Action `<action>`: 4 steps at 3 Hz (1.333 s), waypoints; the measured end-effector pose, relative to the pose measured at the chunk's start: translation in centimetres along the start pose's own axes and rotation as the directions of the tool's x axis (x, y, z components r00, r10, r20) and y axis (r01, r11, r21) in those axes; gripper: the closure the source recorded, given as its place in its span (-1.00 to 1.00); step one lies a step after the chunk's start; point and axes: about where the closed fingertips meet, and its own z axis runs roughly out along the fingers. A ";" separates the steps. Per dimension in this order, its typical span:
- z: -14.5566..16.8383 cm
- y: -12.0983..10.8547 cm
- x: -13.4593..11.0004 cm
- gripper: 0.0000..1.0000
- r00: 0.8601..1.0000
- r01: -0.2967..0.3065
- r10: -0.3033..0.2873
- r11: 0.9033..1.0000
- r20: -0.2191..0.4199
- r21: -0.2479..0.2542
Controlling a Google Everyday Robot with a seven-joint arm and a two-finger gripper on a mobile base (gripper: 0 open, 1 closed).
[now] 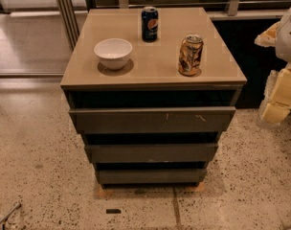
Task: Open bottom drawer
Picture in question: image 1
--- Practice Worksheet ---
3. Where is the white ceramic bowl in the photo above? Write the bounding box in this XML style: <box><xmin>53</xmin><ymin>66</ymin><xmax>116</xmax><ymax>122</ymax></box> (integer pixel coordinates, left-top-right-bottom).
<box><xmin>94</xmin><ymin>38</ymin><xmax>132</xmax><ymax>70</ymax></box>

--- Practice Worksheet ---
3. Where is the metal rod on floor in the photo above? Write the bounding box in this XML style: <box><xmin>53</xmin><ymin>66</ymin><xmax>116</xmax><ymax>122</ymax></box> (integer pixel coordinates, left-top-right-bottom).
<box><xmin>0</xmin><ymin>202</ymin><xmax>22</xmax><ymax>230</ymax></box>

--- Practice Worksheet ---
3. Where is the orange soda can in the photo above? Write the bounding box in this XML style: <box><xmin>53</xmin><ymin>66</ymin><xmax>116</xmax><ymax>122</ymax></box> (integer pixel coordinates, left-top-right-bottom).
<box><xmin>178</xmin><ymin>34</ymin><xmax>204</xmax><ymax>76</ymax></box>

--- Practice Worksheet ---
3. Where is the grey drawer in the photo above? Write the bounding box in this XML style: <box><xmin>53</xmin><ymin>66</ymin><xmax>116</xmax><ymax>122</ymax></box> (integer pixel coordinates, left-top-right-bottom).
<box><xmin>85</xmin><ymin>143</ymin><xmax>218</xmax><ymax>163</ymax></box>
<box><xmin>69</xmin><ymin>106</ymin><xmax>235</xmax><ymax>134</ymax></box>
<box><xmin>96</xmin><ymin>169</ymin><xmax>207</xmax><ymax>185</ymax></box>

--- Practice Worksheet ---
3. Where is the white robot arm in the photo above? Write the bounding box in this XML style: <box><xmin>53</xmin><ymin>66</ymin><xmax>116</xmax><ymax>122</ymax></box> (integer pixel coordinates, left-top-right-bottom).
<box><xmin>255</xmin><ymin>7</ymin><xmax>291</xmax><ymax>128</ymax></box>

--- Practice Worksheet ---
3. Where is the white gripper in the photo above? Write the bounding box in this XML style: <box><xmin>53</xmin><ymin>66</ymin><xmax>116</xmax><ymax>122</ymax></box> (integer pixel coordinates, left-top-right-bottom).
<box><xmin>256</xmin><ymin>21</ymin><xmax>291</xmax><ymax>127</ymax></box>

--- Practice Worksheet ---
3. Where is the grey drawer cabinet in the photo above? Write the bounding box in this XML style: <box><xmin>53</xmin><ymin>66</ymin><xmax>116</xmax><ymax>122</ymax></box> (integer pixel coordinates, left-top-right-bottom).
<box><xmin>59</xmin><ymin>7</ymin><xmax>248</xmax><ymax>188</ymax></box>

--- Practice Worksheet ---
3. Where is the small black floor object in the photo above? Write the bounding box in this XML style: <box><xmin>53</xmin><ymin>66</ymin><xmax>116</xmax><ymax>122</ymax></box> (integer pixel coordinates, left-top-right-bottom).
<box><xmin>106</xmin><ymin>209</ymin><xmax>122</xmax><ymax>214</ymax></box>

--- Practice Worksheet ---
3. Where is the blue Pepsi can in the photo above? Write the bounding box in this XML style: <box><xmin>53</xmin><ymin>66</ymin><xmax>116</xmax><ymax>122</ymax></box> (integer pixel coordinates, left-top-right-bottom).
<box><xmin>141</xmin><ymin>7</ymin><xmax>158</xmax><ymax>42</ymax></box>

